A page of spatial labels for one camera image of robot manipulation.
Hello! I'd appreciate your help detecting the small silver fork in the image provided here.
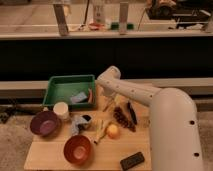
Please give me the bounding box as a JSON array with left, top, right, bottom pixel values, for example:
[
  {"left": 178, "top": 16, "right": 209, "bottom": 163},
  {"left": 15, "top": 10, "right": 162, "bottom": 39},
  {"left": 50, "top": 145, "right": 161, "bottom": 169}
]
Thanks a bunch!
[{"left": 102, "top": 99, "right": 114, "bottom": 112}]

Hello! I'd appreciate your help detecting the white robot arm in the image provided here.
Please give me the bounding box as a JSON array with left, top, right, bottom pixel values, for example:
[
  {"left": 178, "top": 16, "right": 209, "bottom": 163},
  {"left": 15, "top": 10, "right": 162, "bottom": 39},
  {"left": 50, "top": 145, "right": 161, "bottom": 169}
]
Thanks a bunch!
[{"left": 97, "top": 66, "right": 204, "bottom": 171}]

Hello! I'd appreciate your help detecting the red-brown bowl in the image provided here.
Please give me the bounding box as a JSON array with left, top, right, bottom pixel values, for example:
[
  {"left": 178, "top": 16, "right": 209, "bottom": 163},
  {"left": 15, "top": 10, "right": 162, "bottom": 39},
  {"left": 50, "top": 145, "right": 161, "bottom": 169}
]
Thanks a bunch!
[{"left": 63, "top": 135, "right": 91, "bottom": 165}]

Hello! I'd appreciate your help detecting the purple bowl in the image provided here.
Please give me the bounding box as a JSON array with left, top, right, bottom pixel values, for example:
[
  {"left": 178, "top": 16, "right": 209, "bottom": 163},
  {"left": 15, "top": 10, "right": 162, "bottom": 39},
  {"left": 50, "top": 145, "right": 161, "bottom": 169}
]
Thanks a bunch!
[{"left": 30, "top": 111, "right": 60, "bottom": 136}]

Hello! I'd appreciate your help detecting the red item in tray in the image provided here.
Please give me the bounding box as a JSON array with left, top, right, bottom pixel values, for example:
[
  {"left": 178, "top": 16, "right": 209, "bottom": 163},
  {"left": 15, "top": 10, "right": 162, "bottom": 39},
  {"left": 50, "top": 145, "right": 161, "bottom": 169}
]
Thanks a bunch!
[{"left": 88, "top": 88, "right": 93, "bottom": 103}]

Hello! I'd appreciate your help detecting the blue sponge in tray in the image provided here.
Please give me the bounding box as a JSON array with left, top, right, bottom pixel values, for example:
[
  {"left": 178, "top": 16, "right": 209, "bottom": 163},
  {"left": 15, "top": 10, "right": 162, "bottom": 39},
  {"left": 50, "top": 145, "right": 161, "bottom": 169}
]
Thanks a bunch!
[{"left": 70, "top": 92, "right": 87, "bottom": 104}]

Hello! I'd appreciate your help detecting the yellow banana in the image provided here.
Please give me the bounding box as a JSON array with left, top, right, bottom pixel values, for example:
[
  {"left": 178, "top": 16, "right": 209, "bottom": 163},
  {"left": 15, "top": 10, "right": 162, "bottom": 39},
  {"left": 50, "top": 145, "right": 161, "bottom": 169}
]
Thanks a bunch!
[{"left": 94, "top": 120, "right": 110, "bottom": 144}]

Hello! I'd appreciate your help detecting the yellow-red apple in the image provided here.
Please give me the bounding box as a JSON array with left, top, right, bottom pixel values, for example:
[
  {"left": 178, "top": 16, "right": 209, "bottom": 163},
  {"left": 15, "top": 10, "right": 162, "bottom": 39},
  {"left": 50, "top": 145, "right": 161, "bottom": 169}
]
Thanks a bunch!
[{"left": 106, "top": 124, "right": 120, "bottom": 139}]

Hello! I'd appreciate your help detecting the green plastic tray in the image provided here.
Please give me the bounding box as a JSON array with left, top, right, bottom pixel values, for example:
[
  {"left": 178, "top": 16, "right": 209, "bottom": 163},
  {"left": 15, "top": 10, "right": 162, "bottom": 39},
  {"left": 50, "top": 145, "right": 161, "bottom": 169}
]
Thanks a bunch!
[{"left": 43, "top": 74, "right": 96, "bottom": 109}]

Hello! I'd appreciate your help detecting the wooden board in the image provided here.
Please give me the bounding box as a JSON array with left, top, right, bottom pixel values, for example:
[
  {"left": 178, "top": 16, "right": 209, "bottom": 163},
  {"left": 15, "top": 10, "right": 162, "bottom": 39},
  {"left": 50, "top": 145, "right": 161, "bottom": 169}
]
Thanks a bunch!
[{"left": 24, "top": 86, "right": 152, "bottom": 171}]

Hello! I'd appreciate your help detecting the white paper cup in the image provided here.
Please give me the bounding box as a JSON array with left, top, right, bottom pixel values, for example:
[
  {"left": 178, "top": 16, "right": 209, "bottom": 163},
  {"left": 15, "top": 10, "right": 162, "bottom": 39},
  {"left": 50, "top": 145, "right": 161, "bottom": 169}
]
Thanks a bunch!
[{"left": 53, "top": 102, "right": 69, "bottom": 120}]

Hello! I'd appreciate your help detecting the white bottle on shelf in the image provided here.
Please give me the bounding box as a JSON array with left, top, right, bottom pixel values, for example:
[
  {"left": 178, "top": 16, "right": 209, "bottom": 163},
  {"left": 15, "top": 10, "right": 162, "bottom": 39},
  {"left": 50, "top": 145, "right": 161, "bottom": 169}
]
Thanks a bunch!
[{"left": 93, "top": 0, "right": 105, "bottom": 24}]

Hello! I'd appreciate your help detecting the black rectangular remote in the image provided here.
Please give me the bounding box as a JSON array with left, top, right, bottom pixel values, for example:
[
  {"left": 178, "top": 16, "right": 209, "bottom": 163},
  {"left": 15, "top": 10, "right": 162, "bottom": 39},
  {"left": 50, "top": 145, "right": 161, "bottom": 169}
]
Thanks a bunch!
[{"left": 120, "top": 152, "right": 145, "bottom": 171}]

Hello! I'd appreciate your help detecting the black machine on shelf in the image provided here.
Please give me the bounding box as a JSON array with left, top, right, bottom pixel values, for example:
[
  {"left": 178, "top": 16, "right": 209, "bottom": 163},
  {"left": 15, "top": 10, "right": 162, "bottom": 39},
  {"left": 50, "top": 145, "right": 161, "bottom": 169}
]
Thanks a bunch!
[{"left": 146, "top": 0, "right": 213, "bottom": 20}]

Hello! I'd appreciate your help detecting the black handled brush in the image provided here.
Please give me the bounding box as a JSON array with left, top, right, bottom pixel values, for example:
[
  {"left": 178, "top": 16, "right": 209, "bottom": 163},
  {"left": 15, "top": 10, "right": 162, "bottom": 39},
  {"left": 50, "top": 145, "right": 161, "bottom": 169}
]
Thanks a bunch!
[{"left": 127, "top": 102, "right": 137, "bottom": 125}]

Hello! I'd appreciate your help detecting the grey metal post right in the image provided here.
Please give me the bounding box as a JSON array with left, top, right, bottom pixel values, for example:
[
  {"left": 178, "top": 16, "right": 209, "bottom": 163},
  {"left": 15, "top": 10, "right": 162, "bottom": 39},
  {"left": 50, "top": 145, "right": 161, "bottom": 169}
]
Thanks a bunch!
[{"left": 119, "top": 2, "right": 129, "bottom": 35}]

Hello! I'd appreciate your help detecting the grey metal post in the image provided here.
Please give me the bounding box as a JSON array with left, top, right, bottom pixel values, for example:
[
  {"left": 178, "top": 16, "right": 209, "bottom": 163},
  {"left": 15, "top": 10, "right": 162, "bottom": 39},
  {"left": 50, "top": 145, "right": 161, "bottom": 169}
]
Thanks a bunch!
[
  {"left": 119, "top": 2, "right": 129, "bottom": 35},
  {"left": 53, "top": 3, "right": 69, "bottom": 36}
]

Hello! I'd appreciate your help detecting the grey metal post left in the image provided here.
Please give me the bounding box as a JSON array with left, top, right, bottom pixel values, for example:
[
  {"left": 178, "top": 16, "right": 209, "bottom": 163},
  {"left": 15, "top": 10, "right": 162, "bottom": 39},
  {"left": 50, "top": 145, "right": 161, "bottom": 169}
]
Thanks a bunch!
[{"left": 53, "top": 3, "right": 69, "bottom": 36}]

